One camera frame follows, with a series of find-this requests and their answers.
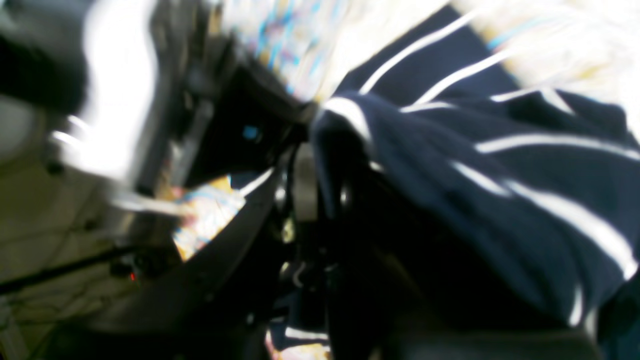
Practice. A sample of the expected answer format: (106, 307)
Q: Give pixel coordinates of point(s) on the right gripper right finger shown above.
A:
(405, 286)

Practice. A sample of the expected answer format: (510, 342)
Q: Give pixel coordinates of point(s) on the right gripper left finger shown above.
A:
(215, 306)

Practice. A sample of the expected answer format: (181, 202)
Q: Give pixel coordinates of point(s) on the navy white striped T-shirt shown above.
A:
(475, 190)

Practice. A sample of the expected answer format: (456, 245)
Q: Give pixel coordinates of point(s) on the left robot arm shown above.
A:
(139, 86)

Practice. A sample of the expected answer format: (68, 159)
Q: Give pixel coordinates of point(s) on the patterned pastel tablecloth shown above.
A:
(300, 35)

